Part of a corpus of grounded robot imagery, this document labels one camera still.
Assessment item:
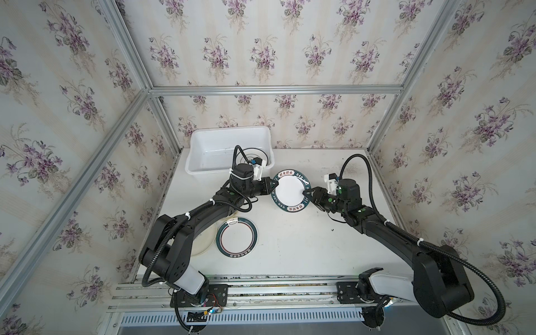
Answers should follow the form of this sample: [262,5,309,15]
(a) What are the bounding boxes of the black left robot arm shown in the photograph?
[138,163,279,296]

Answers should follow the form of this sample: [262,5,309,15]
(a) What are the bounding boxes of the large cream plate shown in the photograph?
[191,226,217,257]

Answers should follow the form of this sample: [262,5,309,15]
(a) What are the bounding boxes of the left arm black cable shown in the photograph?
[141,144,254,288]

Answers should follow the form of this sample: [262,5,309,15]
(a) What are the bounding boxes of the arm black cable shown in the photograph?
[338,154,507,327]
[141,144,254,288]

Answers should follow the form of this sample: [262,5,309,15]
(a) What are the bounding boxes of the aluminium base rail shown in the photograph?
[105,275,358,313]

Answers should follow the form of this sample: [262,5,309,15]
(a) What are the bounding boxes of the white plate black outline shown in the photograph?
[243,147,270,163]

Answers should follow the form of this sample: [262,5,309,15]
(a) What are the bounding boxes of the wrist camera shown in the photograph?
[249,156,269,181]
[324,173,339,195]

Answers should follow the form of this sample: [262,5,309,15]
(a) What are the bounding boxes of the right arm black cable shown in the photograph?
[338,154,507,327]

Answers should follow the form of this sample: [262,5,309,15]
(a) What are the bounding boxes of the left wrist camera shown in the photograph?
[249,156,269,181]

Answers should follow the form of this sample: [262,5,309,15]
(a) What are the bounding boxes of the aluminium frame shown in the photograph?
[1,1,475,311]

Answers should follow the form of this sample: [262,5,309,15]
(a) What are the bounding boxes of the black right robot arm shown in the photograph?
[302,179,475,318]

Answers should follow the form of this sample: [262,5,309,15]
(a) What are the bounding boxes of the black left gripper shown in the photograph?
[241,176,278,200]

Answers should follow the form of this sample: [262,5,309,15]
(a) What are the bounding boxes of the green rim lettered plate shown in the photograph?
[271,169,311,213]

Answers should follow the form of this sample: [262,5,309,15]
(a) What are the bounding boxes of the white plastic bin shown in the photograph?
[185,126,275,176]

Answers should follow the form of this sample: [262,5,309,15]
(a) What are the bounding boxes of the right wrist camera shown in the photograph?
[324,173,339,195]

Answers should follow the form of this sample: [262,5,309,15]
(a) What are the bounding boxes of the green red rimmed plate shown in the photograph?
[216,217,258,258]

